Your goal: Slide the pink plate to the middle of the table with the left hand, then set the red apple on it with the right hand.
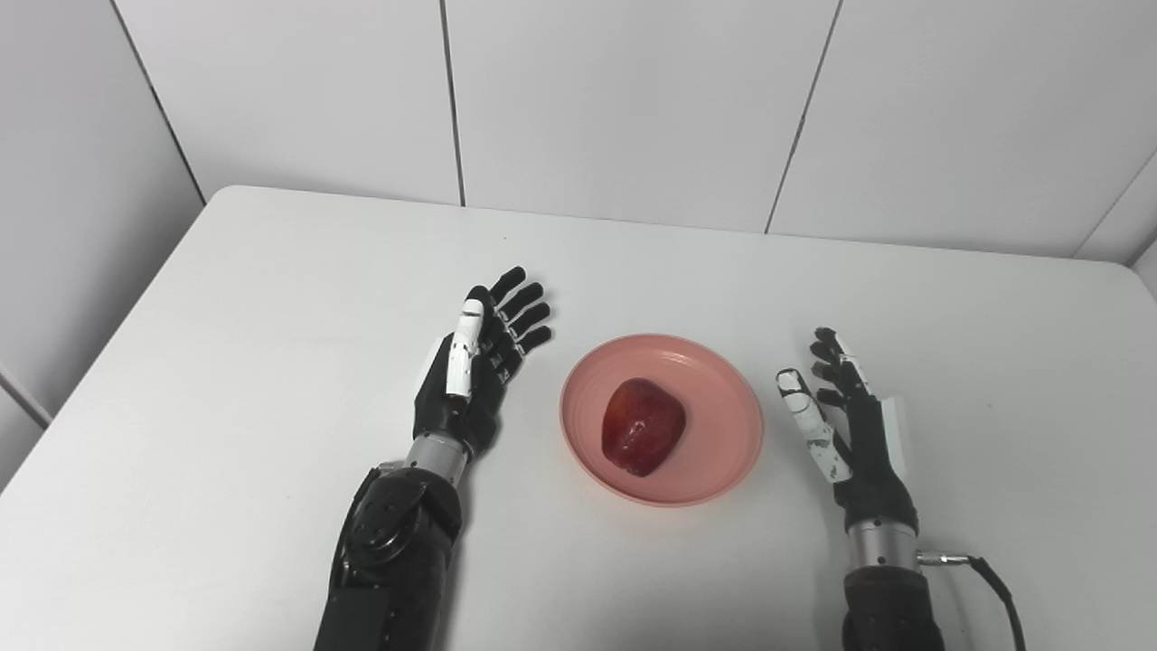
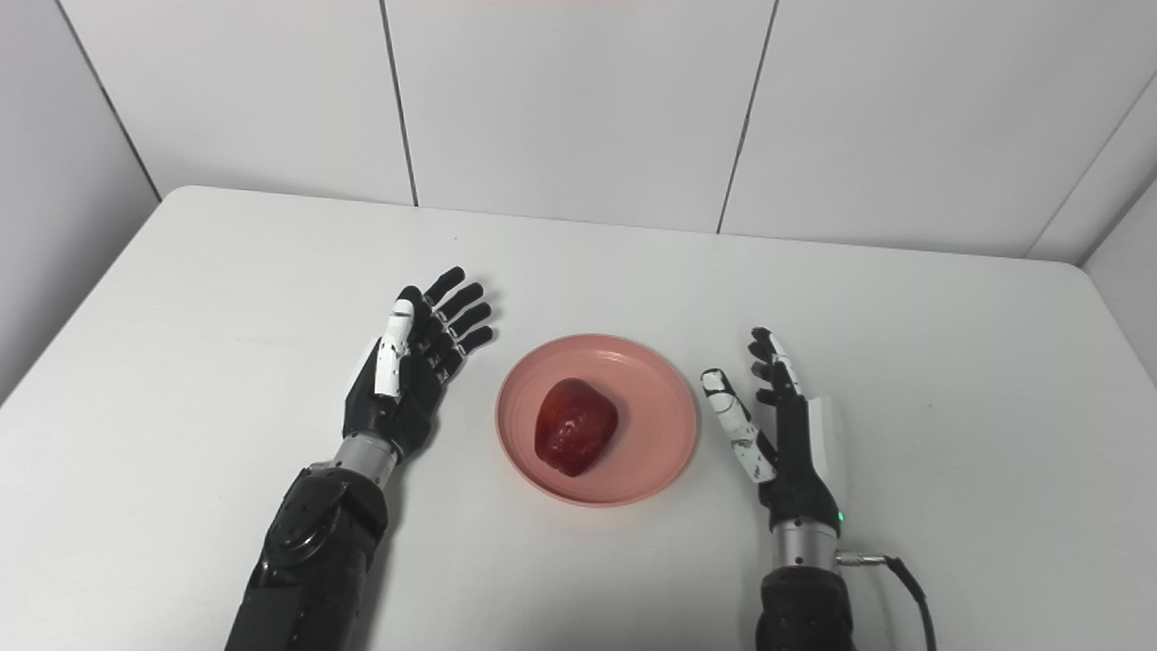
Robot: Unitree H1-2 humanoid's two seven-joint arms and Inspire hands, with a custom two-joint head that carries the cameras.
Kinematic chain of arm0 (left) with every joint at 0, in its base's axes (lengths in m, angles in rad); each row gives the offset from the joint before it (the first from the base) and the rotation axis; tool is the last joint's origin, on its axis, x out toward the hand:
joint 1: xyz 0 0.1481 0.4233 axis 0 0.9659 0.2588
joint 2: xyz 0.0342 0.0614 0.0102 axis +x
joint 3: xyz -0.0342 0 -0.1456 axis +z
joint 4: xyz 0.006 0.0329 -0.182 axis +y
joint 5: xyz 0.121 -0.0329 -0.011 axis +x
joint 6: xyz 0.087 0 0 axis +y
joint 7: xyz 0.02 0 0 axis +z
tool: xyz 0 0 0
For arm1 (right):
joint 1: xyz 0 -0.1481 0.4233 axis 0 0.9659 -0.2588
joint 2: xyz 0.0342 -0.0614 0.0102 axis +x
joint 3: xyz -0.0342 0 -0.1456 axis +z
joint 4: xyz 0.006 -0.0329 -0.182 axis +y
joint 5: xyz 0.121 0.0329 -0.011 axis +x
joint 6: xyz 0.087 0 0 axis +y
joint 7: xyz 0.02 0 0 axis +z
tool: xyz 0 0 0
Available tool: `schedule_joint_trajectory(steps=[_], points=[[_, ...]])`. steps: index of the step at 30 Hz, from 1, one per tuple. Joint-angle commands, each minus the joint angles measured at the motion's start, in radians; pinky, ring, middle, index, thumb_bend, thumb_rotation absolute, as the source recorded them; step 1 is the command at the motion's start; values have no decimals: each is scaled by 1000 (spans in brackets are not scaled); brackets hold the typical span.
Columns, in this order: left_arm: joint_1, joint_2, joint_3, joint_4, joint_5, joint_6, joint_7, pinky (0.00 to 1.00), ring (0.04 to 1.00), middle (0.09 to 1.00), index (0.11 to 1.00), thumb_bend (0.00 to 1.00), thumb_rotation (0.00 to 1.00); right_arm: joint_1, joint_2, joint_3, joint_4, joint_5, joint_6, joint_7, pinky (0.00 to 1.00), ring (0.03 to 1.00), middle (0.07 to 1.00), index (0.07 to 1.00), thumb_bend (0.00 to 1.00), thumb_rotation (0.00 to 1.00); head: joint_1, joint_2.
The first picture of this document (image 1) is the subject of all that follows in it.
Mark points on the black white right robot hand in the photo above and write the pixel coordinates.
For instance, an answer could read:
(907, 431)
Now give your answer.
(872, 470)

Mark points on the pink round plate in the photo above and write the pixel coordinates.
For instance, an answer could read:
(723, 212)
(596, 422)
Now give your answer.
(714, 425)

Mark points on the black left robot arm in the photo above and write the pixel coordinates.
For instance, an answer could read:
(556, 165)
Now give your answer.
(389, 561)

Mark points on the red apple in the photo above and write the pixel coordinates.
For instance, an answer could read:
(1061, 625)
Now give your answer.
(644, 427)

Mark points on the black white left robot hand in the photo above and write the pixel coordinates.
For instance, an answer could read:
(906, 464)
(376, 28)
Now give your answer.
(461, 411)

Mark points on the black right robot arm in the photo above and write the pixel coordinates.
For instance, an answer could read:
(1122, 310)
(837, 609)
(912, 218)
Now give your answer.
(890, 606)

